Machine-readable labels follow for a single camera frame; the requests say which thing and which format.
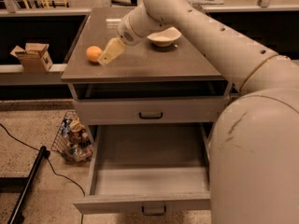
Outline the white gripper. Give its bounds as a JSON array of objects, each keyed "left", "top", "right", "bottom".
[{"left": 97, "top": 14, "right": 146, "bottom": 65}]

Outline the orange fruit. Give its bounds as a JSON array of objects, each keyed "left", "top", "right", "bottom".
[{"left": 86, "top": 46, "right": 103, "bottom": 63}]

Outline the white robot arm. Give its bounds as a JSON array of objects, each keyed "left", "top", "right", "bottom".
[{"left": 98, "top": 0, "right": 299, "bottom": 224}]

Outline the closed grey upper drawer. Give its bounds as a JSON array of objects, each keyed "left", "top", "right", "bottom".
[{"left": 74, "top": 97, "right": 228, "bottom": 125}]

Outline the grey drawer cabinet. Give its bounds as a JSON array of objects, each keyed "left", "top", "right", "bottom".
[{"left": 61, "top": 6, "right": 233, "bottom": 217}]

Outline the open grey lower drawer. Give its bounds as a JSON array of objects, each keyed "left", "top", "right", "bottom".
[{"left": 74, "top": 123, "right": 210, "bottom": 216}]

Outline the white bowl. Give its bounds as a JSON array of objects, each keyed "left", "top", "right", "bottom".
[{"left": 148, "top": 27, "right": 181, "bottom": 47}]

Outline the cardboard box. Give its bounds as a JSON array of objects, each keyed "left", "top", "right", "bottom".
[{"left": 10, "top": 43, "right": 53, "bottom": 73}]

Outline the black metal stand bar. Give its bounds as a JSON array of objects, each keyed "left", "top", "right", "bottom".
[{"left": 7, "top": 146, "right": 50, "bottom": 224}]

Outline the wire basket with items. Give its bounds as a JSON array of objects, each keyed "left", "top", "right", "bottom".
[{"left": 50, "top": 111, "right": 93, "bottom": 162}]

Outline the black floor cable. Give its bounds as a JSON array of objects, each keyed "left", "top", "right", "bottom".
[{"left": 0, "top": 122, "right": 86, "bottom": 224}]

